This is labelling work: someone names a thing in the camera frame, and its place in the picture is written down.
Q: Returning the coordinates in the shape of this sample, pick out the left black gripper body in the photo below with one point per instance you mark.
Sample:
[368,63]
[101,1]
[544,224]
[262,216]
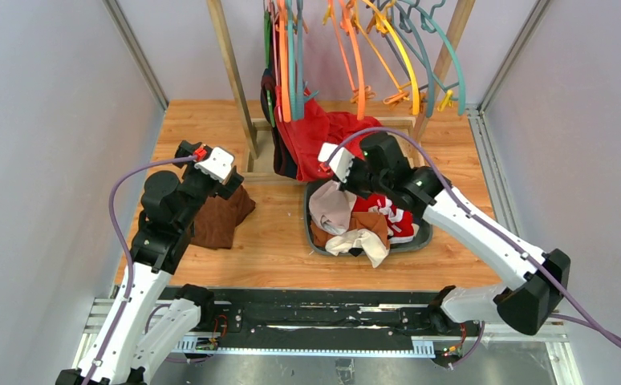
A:
[230,183]

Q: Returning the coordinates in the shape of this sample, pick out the large red garment hanging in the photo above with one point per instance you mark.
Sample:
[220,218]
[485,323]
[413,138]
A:
[304,138]

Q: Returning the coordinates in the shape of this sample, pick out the grey plastic basin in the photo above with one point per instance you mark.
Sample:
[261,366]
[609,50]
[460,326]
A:
[422,237]

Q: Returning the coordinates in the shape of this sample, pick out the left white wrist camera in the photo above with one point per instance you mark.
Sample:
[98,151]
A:
[214,162]

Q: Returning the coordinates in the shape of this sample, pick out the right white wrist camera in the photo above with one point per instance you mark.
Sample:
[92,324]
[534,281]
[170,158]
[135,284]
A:
[336,159]

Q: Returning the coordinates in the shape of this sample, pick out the red underwear white trim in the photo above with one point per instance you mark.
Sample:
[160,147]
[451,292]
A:
[401,225]

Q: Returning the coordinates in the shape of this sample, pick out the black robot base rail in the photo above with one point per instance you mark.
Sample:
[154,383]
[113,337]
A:
[341,324]

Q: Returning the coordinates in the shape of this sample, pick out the yellow plastic clip hanger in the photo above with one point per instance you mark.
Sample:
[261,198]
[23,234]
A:
[374,24]

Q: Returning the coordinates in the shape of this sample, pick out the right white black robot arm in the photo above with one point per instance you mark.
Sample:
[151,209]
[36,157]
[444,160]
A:
[532,280]

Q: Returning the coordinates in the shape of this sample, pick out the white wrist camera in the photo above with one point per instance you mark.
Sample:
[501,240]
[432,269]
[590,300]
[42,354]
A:
[336,159]
[214,162]

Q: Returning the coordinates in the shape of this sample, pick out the blue-grey plastic clip hanger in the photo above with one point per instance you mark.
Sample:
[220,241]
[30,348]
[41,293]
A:
[408,21]

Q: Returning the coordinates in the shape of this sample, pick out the brown underwear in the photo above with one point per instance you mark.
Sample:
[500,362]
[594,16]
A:
[367,235]

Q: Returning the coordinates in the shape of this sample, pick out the teal plastic clip hanger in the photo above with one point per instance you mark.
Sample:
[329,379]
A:
[445,83]

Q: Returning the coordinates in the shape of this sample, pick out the orange plastic hanger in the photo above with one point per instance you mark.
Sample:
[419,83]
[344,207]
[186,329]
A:
[340,14]
[283,57]

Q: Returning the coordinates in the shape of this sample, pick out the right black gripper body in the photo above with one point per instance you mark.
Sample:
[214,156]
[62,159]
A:
[356,175]

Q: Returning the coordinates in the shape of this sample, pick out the teal plastic hanger pair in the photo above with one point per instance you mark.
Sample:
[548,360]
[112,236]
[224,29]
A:
[296,84]

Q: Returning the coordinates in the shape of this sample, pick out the wooden clothes rack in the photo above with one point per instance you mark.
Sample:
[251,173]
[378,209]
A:
[253,125]

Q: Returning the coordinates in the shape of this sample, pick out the dark navy garment hanging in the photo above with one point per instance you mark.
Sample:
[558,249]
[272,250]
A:
[283,163]

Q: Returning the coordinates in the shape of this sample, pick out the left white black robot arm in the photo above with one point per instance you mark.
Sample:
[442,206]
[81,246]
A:
[127,350]

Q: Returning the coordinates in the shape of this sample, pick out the pale pink underwear cream waistband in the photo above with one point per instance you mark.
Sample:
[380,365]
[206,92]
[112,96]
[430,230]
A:
[330,208]

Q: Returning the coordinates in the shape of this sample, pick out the brown cloth on table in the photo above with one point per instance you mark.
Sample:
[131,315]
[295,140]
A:
[217,220]

